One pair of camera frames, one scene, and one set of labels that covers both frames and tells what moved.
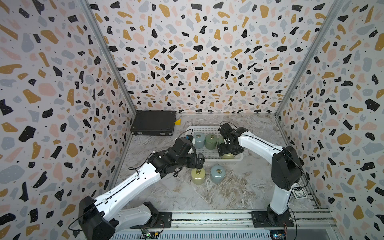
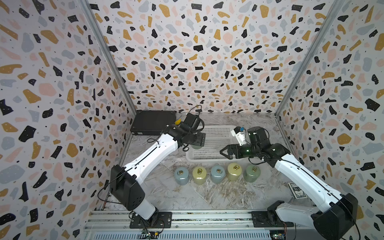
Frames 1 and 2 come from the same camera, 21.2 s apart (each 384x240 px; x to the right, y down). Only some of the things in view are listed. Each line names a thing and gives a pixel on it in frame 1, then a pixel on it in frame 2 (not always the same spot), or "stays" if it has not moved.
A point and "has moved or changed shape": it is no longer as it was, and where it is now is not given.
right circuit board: [277, 234] stays
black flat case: [154, 123] stays
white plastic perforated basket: [205, 140] stays
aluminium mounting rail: [237, 224] stays
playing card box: [299, 193] stays
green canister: [220, 140] → [251, 173]
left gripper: [194, 164] → [201, 137]
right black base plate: [261, 219] stays
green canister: [211, 141] → [196, 147]
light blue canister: [199, 137] has moved or changed shape
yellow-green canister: [198, 176] stays
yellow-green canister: [229, 156] has moved or changed shape
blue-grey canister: [217, 174] stays
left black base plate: [161, 220] stays
